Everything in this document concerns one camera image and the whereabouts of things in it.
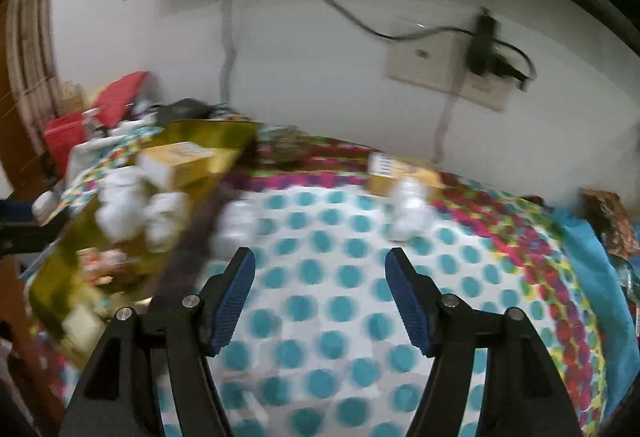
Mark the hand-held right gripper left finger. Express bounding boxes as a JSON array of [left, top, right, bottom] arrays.
[[60, 247, 257, 437]]

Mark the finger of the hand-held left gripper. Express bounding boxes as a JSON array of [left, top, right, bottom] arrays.
[[0, 199, 53, 258]]

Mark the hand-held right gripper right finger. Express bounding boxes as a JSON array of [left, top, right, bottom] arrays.
[[385, 247, 586, 437]]

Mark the brown-haired doll figure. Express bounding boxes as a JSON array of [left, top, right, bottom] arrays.
[[75, 247, 151, 288]]

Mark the white sock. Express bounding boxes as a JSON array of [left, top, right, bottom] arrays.
[[145, 191, 193, 253], [95, 167, 151, 240]]

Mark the small beige cardboard box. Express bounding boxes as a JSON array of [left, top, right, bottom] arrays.
[[60, 304, 108, 353]]

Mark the yellow smiling-face box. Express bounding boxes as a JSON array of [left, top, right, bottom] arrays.
[[136, 142, 226, 190]]

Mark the gold metal tray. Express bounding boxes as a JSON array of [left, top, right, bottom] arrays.
[[27, 119, 261, 368]]

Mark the crumpled white plastic wad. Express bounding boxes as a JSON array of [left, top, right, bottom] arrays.
[[210, 199, 258, 258]]

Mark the polka dot cloth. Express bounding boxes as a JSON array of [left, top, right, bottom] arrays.
[[30, 104, 626, 437]]

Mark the white rolled towel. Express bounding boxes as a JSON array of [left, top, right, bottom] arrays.
[[385, 177, 433, 240]]

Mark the red paper bag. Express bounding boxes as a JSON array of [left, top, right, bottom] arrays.
[[95, 71, 151, 128], [42, 114, 91, 162]]

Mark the yellow flat box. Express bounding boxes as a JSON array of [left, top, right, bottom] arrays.
[[365, 152, 446, 200]]

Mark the beige cardboard carton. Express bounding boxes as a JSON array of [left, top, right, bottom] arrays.
[[60, 81, 101, 118]]

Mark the brown woven ball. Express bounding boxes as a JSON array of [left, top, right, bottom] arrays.
[[265, 127, 313, 165]]

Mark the blue cloth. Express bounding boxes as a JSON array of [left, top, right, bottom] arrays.
[[550, 209, 640, 418]]

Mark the black pouch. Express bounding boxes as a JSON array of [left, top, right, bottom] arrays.
[[156, 98, 216, 122]]

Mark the patterned snack packet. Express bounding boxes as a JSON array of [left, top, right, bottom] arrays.
[[580, 187, 640, 258]]

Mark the clear plastic bag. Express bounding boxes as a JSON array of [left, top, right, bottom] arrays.
[[612, 252, 640, 308]]

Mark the black plug-in charger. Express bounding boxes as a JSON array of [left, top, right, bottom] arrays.
[[465, 7, 538, 90]]

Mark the black hanging cable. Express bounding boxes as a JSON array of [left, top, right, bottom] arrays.
[[220, 0, 251, 110]]

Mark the white wall socket plate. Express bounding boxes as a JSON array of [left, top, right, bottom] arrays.
[[385, 17, 523, 112]]

